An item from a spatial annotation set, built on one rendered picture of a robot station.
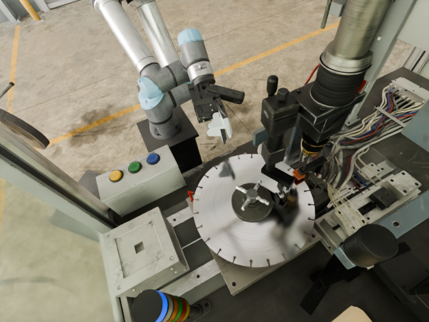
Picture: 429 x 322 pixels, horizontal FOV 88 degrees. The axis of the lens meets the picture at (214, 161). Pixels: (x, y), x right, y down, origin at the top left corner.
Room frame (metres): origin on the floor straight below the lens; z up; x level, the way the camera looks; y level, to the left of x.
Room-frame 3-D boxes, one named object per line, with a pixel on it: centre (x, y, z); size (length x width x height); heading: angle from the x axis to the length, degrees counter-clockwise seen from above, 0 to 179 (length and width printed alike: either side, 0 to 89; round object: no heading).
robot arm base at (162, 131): (0.81, 0.20, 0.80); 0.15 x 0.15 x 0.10
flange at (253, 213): (0.25, -0.08, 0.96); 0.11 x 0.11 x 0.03
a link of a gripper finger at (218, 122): (0.43, -0.03, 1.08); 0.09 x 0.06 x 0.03; 7
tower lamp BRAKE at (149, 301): (0.03, 0.14, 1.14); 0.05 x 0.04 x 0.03; 17
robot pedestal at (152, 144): (0.81, 0.20, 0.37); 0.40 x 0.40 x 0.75; 17
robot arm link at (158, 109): (0.81, 0.20, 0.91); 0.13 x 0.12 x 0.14; 115
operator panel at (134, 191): (0.47, 0.28, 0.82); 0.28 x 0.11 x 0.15; 107
